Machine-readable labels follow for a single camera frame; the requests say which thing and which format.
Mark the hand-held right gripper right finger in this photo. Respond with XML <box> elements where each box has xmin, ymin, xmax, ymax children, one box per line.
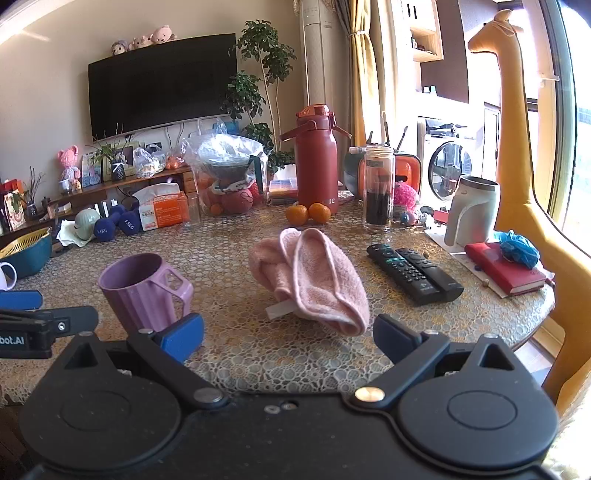
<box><xmin>348</xmin><ymin>314</ymin><xmax>527</xmax><ymax>411</ymax></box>

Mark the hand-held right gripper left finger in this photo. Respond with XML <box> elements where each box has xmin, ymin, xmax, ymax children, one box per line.
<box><xmin>62</xmin><ymin>313</ymin><xmax>229</xmax><ymax>409</ymax></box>

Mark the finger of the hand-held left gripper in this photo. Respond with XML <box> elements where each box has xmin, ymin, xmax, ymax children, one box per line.
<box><xmin>0</xmin><ymin>305</ymin><xmax>99</xmax><ymax>342</ymax></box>
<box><xmin>0</xmin><ymin>290</ymin><xmax>44</xmax><ymax>311</ymax></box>

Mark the pink fluffy towel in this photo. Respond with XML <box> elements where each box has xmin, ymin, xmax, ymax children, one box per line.
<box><xmin>248</xmin><ymin>227</ymin><xmax>371</xmax><ymax>337</ymax></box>

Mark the teal basin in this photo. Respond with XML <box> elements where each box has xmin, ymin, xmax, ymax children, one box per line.
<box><xmin>0</xmin><ymin>233</ymin><xmax>53</xmax><ymax>280</ymax></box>

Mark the yellow colander basket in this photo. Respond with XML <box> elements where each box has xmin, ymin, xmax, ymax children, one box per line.
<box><xmin>0</xmin><ymin>227</ymin><xmax>51</xmax><ymax>259</ymax></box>

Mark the purple ribbed mug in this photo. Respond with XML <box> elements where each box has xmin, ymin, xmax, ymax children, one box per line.
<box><xmin>98</xmin><ymin>252</ymin><xmax>195</xmax><ymax>334</ymax></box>

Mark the black remote control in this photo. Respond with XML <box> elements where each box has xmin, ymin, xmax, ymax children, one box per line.
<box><xmin>366</xmin><ymin>243</ymin><xmax>446</xmax><ymax>306</ymax></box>
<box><xmin>396</xmin><ymin>248</ymin><xmax>465</xmax><ymax>303</ymax></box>

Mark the white cloth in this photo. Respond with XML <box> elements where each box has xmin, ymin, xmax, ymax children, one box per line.
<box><xmin>56</xmin><ymin>219</ymin><xmax>96</xmax><ymax>248</ymax></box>

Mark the printed paper bag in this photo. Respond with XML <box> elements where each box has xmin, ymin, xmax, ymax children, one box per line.
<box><xmin>4</xmin><ymin>190</ymin><xmax>27</xmax><ymax>232</ymax></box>

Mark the dark vase with twigs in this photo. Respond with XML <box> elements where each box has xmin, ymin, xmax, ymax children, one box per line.
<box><xmin>23</xmin><ymin>167</ymin><xmax>45</xmax><ymax>220</ymax></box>

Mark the light green bowl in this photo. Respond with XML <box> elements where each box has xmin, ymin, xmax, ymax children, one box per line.
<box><xmin>74</xmin><ymin>208</ymin><xmax>101</xmax><ymax>241</ymax></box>

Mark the blue dumbbell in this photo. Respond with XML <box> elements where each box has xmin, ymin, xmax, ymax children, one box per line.
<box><xmin>93</xmin><ymin>205</ymin><xmax>122</xmax><ymax>243</ymax></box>
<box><xmin>117</xmin><ymin>203</ymin><xmax>141</xmax><ymax>236</ymax></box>

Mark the white paper sheet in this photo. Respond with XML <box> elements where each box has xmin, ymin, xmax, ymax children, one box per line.
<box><xmin>424</xmin><ymin>227</ymin><xmax>513</xmax><ymax>300</ymax></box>

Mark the clear drinking glass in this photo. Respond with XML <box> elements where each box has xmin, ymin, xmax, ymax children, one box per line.
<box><xmin>185</xmin><ymin>191</ymin><xmax>202</xmax><ymax>227</ymax></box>

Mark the red notebook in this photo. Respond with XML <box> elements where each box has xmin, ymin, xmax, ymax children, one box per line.
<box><xmin>464</xmin><ymin>241</ymin><xmax>548</xmax><ymax>297</ymax></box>

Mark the orange white tissue box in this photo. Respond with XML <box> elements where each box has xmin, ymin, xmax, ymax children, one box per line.
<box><xmin>133</xmin><ymin>182</ymin><xmax>190</xmax><ymax>232</ymax></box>

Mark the glass jar with dark contents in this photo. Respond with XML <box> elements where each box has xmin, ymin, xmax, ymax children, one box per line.
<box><xmin>362</xmin><ymin>144</ymin><xmax>396</xmax><ymax>233</ymax></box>

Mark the pink fluffy toy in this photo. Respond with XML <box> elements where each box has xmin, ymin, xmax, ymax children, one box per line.
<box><xmin>394</xmin><ymin>181</ymin><xmax>419</xmax><ymax>213</ymax></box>

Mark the pink bear doll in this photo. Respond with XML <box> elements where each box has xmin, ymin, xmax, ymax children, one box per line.
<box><xmin>58</xmin><ymin>145</ymin><xmax>81</xmax><ymax>192</ymax></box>

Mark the grey white mug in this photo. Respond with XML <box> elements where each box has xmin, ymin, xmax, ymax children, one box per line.
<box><xmin>444</xmin><ymin>175</ymin><xmax>501</xmax><ymax>248</ymax></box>

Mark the blue picture card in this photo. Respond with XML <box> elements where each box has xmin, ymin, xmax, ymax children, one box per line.
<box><xmin>82</xmin><ymin>152</ymin><xmax>103</xmax><ymax>188</ymax></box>

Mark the potted plant in black pot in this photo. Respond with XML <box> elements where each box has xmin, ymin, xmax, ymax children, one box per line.
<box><xmin>88</xmin><ymin>122</ymin><xmax>136</xmax><ymax>182</ymax></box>

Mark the wooden television cabinet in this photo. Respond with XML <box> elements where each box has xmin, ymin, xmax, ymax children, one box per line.
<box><xmin>0</xmin><ymin>164</ymin><xmax>195</xmax><ymax>250</ymax></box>

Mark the dark green orange case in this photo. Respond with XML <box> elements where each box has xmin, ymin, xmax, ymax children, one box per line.
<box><xmin>344</xmin><ymin>147</ymin><xmax>423</xmax><ymax>201</ymax></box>

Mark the plastic bag of snacks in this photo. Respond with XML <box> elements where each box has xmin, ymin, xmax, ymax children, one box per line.
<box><xmin>133</xmin><ymin>144</ymin><xmax>166</xmax><ymax>178</ymax></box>

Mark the white washing machine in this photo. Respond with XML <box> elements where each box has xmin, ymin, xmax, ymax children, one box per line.
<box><xmin>418</xmin><ymin>115</ymin><xmax>485</xmax><ymax>213</ymax></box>

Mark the colourful flat box stack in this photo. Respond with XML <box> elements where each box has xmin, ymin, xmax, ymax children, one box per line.
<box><xmin>268</xmin><ymin>166</ymin><xmax>299</xmax><ymax>206</ymax></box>

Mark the red thermos bottle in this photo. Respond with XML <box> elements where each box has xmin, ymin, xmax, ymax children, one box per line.
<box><xmin>279</xmin><ymin>104</ymin><xmax>352</xmax><ymax>216</ymax></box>

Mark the bagged bowl of fruit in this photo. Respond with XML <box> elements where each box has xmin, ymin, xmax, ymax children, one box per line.
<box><xmin>181</xmin><ymin>121</ymin><xmax>270</xmax><ymax>185</ymax></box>

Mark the yellow giraffe plush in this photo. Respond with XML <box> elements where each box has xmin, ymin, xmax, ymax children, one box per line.
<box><xmin>467</xmin><ymin>9</ymin><xmax>591</xmax><ymax>416</ymax></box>

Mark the black television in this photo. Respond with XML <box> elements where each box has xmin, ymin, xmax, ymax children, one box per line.
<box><xmin>88</xmin><ymin>33</ymin><xmax>238</xmax><ymax>139</ymax></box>

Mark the yellow curtain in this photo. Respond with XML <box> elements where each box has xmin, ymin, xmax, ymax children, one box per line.
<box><xmin>339</xmin><ymin>0</ymin><xmax>384</xmax><ymax>146</ymax></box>

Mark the white tower air conditioner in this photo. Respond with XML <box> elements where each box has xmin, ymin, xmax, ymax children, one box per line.
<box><xmin>299</xmin><ymin>0</ymin><xmax>354</xmax><ymax>139</ymax></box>

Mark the tall green indoor tree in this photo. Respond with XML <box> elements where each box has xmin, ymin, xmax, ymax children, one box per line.
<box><xmin>222</xmin><ymin>19</ymin><xmax>298</xmax><ymax>174</ymax></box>

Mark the yellow photo frame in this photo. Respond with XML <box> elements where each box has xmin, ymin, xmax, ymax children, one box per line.
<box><xmin>102</xmin><ymin>142</ymin><xmax>139</xmax><ymax>182</ymax></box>

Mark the wooden wall shelf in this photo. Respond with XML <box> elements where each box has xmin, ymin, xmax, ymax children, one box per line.
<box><xmin>399</xmin><ymin>0</ymin><xmax>445</xmax><ymax>64</ymax></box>

